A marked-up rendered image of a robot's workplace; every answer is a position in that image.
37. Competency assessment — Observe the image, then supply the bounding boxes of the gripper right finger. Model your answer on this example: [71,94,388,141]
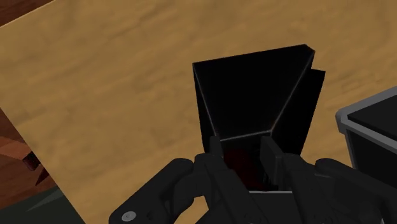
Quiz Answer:
[259,136,397,224]

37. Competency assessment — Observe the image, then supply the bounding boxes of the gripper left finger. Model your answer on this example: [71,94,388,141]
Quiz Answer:
[108,135,268,224]

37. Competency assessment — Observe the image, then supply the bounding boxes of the black box with grey rim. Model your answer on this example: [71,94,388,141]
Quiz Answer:
[335,87,397,187]

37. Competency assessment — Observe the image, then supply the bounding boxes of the dark wooden chair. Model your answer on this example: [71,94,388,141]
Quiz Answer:
[21,151,50,186]

